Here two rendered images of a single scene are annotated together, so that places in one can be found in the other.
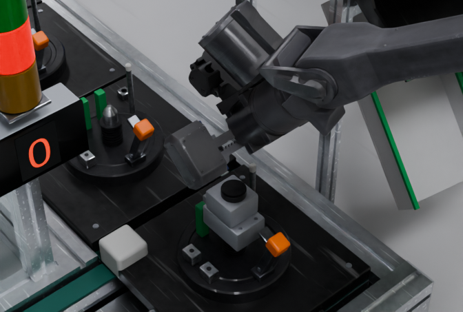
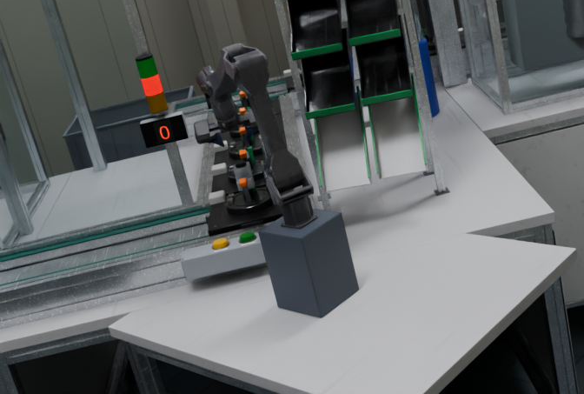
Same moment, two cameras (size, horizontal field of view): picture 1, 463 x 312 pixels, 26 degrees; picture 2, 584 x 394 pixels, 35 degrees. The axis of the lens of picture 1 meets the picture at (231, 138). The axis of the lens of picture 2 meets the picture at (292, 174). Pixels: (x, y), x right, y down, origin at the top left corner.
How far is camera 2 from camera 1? 1.89 m
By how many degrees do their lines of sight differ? 43
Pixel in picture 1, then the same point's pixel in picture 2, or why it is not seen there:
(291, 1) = not seen: hidden behind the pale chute
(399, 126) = (335, 156)
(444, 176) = (352, 181)
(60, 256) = (199, 202)
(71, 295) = (193, 213)
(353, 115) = (390, 186)
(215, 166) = (204, 133)
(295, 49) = not seen: hidden behind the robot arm
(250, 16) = (206, 70)
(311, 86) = (204, 87)
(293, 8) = not seen: hidden behind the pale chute
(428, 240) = (366, 227)
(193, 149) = (198, 126)
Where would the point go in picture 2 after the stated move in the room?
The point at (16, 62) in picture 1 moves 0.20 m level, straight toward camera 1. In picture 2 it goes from (150, 90) to (111, 115)
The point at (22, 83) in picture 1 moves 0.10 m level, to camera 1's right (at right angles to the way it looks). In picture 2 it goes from (153, 100) to (179, 99)
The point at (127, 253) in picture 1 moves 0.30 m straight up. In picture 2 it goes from (213, 197) to (185, 96)
